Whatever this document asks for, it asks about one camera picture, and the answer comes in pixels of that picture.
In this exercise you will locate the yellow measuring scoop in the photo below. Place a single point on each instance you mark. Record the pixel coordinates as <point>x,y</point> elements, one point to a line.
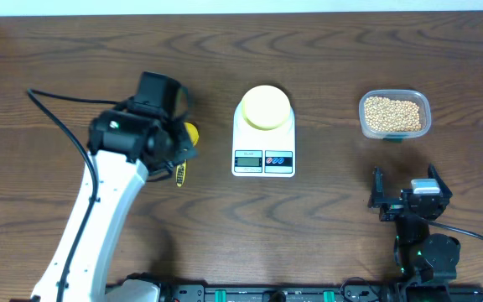
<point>190,140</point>

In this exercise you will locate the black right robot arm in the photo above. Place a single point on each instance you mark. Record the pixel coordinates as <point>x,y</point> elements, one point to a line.
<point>427,260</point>

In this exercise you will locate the pile of soybeans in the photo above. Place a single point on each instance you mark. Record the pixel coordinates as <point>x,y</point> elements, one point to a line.
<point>387,115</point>

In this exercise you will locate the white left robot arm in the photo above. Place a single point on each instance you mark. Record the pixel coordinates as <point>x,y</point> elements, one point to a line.
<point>125,150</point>

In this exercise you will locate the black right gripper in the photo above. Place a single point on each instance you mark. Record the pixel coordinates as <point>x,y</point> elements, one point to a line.
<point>392,207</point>

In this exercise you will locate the yellow bowl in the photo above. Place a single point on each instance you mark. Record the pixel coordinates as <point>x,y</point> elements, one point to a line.
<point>265,107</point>

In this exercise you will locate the clear plastic container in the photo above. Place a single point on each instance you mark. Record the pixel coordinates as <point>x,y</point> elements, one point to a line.
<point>403,95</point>

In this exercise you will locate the white kitchen scale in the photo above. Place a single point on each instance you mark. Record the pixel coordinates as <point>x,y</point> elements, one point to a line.
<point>263,153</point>

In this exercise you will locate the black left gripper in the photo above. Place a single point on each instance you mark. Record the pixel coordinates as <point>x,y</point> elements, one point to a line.
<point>187,149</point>

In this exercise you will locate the green tape label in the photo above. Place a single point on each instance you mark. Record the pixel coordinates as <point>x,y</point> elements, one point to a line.
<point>393,140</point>

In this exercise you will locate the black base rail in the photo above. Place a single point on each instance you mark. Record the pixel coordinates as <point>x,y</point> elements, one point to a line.
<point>308,293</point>

